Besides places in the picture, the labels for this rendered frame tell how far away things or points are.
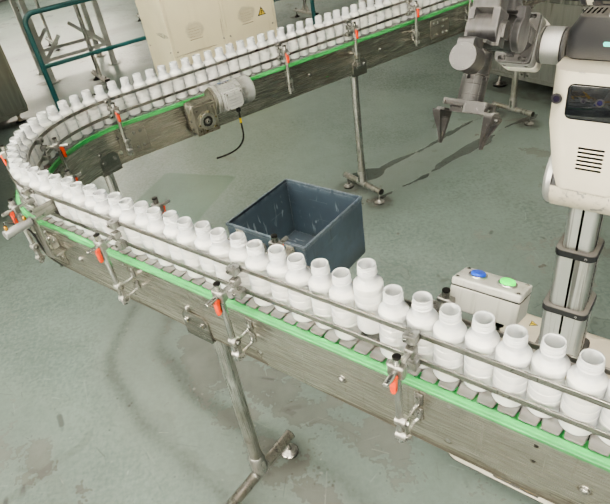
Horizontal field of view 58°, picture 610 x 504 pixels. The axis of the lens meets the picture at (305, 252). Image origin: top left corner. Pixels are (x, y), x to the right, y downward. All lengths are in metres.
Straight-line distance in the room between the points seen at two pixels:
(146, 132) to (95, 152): 0.25
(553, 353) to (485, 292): 0.22
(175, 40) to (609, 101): 4.17
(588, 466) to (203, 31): 4.73
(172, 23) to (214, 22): 0.39
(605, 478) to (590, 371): 0.21
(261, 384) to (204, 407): 0.26
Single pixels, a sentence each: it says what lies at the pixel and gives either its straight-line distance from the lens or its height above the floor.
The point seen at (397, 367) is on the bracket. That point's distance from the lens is 1.02.
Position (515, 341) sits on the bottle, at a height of 1.16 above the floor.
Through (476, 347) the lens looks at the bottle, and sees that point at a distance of 1.02.
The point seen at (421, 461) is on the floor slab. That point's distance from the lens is 2.21.
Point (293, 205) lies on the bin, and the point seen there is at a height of 0.85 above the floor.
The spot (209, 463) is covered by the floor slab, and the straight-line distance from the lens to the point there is 2.32.
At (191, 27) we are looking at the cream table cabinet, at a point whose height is 0.79.
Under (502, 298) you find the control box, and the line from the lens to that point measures 1.13.
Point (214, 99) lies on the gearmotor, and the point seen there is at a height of 1.00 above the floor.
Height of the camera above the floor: 1.85
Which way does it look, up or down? 35 degrees down
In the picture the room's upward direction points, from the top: 9 degrees counter-clockwise
